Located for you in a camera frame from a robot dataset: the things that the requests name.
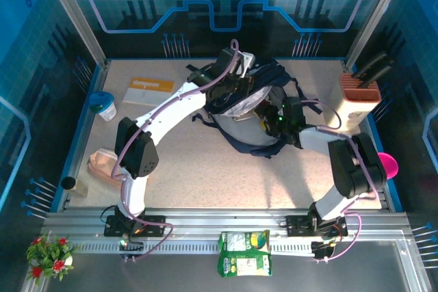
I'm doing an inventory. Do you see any magenta plastic cup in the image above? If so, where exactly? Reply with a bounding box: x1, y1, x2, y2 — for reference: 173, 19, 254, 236
378, 152, 400, 178

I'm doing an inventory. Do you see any beige orange knife block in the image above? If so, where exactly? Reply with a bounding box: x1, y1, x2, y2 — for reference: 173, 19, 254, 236
323, 72, 383, 132

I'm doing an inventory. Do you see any black knife handle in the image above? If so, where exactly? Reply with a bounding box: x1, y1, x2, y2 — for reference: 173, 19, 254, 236
358, 59, 395, 88
352, 51, 389, 79

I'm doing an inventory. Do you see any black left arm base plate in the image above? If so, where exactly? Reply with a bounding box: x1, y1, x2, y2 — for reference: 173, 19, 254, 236
104, 215, 166, 238

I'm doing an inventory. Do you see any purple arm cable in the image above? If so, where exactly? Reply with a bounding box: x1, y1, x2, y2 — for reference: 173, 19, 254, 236
300, 99, 384, 264
112, 39, 244, 263

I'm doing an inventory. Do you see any green snack bag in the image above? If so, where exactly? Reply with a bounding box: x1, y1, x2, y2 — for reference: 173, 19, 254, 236
218, 230, 274, 278

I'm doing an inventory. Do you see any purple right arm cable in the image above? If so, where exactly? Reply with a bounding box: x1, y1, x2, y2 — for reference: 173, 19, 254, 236
300, 99, 384, 264

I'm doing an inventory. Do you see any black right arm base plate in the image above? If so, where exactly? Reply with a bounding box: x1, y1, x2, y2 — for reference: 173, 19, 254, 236
285, 215, 348, 238

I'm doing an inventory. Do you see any aluminium mounting rail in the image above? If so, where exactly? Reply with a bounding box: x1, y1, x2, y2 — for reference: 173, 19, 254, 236
40, 208, 410, 255

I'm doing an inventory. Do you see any pink pencil case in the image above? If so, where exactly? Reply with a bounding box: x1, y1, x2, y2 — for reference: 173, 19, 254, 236
87, 148, 126, 183

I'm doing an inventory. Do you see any beige bottle with black cap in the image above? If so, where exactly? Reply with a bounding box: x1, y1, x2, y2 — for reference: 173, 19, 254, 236
60, 176, 89, 199

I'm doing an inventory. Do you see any orange white notebook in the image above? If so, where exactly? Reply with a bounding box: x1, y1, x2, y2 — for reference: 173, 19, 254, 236
122, 77, 175, 107

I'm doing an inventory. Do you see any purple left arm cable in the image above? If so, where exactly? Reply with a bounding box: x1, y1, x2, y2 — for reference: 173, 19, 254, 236
112, 39, 244, 263

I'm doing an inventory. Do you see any aluminium frame post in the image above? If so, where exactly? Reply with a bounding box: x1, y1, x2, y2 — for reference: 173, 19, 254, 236
344, 0, 410, 67
38, 0, 109, 69

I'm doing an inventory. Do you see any artificial red flower plant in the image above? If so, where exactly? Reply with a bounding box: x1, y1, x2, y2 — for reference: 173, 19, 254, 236
26, 233, 81, 286

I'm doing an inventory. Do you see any white cup with blue lid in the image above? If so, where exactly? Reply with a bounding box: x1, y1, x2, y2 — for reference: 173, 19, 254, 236
88, 91, 117, 122

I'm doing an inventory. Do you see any navy blue backpack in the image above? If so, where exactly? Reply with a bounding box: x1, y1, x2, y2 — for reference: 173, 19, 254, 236
186, 56, 324, 160

